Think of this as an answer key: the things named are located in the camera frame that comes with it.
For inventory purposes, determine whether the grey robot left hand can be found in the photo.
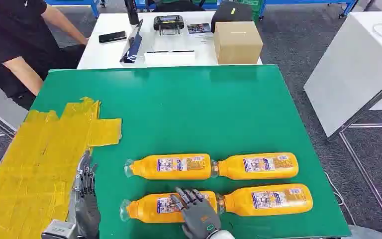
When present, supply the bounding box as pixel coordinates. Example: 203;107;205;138
70;150;101;239

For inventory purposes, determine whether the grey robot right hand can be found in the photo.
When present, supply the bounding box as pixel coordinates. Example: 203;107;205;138
170;187;222;239

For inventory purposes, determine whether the orange drink bottle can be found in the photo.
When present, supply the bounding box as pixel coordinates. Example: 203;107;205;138
124;153;219;181
210;152;299;181
119;190;219;224
216;183;313;218

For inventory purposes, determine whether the yellow sheet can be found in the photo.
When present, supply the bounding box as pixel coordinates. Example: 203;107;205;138
0;96;123;239

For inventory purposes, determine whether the green table mat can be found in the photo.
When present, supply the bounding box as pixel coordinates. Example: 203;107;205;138
29;64;353;239

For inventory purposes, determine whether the white table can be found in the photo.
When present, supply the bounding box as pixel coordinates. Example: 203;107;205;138
77;11;264;70

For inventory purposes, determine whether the white flat box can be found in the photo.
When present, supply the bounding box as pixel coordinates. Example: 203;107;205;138
144;50;196;66

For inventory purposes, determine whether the brown cardboard box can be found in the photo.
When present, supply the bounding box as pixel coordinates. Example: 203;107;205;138
213;21;264;65

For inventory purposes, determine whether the black smartphone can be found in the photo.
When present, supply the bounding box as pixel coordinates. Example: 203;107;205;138
98;31;128;44

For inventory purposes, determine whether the printed photo card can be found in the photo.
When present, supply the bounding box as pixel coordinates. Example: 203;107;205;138
187;23;212;35

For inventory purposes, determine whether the person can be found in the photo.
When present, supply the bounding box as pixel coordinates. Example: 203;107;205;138
0;0;90;111

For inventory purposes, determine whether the black handheld controller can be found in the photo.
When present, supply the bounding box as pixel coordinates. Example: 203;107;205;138
153;14;185;36

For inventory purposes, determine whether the black bag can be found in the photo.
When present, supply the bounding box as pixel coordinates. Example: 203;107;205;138
210;0;254;34

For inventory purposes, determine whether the black cylinder bottle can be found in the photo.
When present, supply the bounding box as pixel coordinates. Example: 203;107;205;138
124;0;140;26

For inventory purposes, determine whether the grey side table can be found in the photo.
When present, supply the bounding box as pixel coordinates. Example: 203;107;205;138
303;11;382;139

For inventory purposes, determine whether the blue metal rack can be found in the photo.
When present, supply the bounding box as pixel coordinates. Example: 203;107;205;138
45;0;100;18

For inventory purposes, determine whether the green plastic crate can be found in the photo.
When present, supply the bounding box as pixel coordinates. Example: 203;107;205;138
237;0;266;22

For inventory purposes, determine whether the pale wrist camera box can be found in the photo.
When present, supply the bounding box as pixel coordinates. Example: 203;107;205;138
40;220;77;239

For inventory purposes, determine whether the grey floor cable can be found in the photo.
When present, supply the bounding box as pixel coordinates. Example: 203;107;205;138
324;171;357;226

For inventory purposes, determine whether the blue metal frame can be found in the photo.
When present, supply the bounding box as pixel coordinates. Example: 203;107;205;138
258;0;360;20

